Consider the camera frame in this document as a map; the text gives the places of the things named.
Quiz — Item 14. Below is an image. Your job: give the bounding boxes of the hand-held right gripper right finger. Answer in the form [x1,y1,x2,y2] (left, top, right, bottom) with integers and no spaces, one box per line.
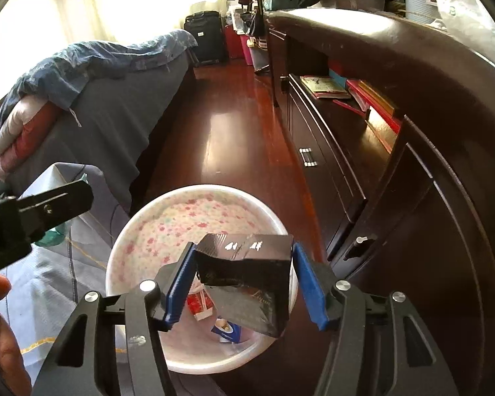
[292,243,467,396]

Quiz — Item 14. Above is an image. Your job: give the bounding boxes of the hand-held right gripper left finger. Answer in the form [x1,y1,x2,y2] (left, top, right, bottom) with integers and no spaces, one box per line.
[33,243,196,396]

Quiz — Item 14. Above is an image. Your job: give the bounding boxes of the dark wooden cabinet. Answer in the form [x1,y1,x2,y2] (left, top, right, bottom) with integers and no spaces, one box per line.
[264,8,495,396]

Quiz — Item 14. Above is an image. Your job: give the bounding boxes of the books on dresser shelf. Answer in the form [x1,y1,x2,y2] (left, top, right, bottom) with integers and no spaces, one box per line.
[346,79,404,133]

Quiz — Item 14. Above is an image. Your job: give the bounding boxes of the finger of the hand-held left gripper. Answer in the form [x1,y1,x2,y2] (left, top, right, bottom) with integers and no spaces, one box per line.
[16,179,95,244]

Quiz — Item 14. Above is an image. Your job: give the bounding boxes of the bed with dark sheet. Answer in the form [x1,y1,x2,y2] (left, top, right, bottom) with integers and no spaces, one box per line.
[6,49,195,215]

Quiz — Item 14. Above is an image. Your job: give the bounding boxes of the dark silver candy wrapper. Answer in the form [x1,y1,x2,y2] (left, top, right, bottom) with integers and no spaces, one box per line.
[194,233,294,337]

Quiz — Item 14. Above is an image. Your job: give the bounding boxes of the white plastic bag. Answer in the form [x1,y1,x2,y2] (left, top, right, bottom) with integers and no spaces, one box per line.
[435,0,495,56]

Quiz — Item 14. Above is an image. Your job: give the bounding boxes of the black suitcase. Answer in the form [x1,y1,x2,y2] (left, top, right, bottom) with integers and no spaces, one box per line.
[184,10,227,66]

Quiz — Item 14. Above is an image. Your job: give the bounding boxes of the teal plastic packet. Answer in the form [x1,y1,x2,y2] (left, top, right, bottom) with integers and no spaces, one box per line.
[39,173,89,249]

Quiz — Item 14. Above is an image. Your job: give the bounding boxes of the green book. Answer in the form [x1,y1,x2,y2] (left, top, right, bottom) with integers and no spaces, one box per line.
[300,75,352,100]

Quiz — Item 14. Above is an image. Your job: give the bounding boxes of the white bin with floral liner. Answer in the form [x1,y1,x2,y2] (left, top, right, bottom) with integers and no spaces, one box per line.
[105,184,300,375]

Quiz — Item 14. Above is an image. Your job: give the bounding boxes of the person's left hand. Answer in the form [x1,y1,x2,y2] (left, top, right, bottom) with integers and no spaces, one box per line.
[0,274,33,396]

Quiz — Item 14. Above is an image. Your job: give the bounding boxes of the red and white carton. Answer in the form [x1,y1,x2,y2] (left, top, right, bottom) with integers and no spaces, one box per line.
[187,286,215,322]

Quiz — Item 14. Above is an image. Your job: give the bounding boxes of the bed with folded quilts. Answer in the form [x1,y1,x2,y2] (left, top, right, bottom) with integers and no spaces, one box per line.
[0,29,199,182]

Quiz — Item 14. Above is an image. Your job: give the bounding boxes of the small blue carton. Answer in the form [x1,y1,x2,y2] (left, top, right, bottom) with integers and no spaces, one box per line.
[212,317,243,344]

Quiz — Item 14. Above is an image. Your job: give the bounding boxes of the pale window curtain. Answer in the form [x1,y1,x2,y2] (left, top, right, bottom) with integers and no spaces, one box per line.
[51,0,108,48]

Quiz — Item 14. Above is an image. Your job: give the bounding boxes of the pink storage box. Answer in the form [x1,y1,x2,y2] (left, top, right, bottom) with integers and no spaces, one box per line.
[239,33,255,66]

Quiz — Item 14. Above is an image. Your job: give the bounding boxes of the blue tablecloth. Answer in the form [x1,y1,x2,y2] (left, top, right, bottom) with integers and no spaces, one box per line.
[0,163,215,396]

